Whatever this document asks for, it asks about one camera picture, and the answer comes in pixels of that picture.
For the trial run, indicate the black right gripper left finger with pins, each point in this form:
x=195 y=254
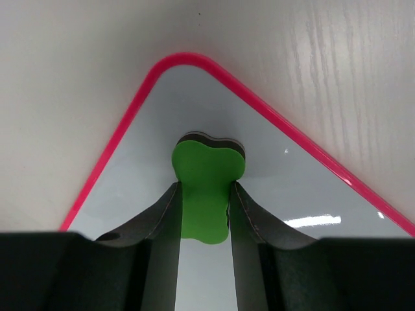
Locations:
x=154 y=236

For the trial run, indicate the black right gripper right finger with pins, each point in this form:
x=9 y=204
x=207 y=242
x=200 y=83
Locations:
x=255 y=235

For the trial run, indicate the pink framed whiteboard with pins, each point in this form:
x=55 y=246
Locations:
x=286 y=172

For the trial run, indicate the green whiteboard eraser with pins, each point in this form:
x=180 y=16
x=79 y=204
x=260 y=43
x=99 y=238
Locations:
x=206 y=167

